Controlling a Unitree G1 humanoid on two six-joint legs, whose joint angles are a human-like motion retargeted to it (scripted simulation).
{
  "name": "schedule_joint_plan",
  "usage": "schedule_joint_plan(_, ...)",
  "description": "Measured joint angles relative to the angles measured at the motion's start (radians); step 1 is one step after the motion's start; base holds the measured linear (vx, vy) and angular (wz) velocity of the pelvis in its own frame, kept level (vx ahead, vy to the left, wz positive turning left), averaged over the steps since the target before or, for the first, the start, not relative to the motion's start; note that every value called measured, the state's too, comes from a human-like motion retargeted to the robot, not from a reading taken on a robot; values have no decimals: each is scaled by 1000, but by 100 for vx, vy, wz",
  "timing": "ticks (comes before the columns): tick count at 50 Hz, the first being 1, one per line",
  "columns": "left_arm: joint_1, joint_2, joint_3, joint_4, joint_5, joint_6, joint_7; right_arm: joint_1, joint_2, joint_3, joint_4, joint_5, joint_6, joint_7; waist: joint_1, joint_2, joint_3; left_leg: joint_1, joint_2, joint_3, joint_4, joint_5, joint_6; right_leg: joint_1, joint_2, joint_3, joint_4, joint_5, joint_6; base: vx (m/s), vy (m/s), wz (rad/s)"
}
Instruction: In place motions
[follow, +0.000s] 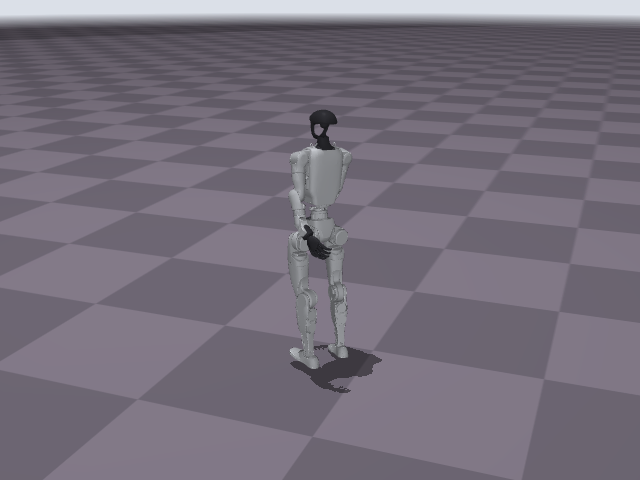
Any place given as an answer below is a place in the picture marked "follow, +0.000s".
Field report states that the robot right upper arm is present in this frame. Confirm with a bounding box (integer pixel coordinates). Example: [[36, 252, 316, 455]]
[[339, 148, 352, 193]]

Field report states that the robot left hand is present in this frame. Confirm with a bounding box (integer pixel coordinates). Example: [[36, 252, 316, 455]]
[[301, 225, 332, 260]]

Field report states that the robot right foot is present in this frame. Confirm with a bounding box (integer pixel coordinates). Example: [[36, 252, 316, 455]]
[[328, 342, 348, 358]]

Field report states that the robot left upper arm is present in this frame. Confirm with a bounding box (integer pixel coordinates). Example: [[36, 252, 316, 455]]
[[289, 150, 310, 202]]

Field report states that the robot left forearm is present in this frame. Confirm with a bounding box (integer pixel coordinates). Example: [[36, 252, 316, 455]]
[[288, 190, 311, 237]]

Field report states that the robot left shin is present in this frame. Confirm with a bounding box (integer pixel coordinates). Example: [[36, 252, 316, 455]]
[[296, 293, 317, 357]]

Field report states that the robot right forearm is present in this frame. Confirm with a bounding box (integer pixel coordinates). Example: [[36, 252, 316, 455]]
[[323, 193, 340, 210]]

